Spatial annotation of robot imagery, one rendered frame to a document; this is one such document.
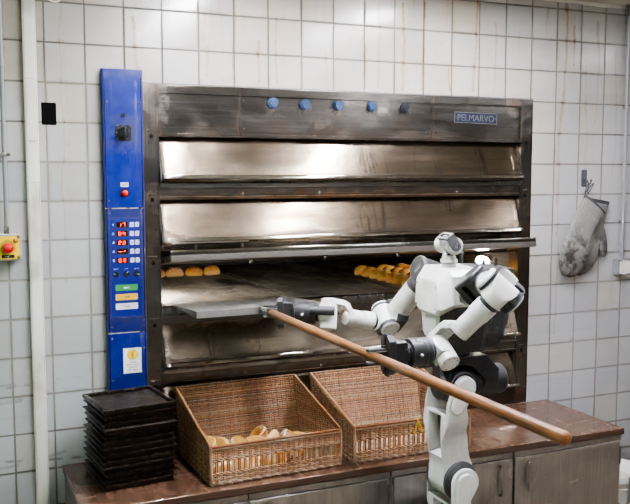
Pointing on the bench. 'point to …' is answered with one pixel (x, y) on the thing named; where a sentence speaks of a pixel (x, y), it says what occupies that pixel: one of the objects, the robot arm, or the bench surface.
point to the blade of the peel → (231, 307)
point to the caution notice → (132, 360)
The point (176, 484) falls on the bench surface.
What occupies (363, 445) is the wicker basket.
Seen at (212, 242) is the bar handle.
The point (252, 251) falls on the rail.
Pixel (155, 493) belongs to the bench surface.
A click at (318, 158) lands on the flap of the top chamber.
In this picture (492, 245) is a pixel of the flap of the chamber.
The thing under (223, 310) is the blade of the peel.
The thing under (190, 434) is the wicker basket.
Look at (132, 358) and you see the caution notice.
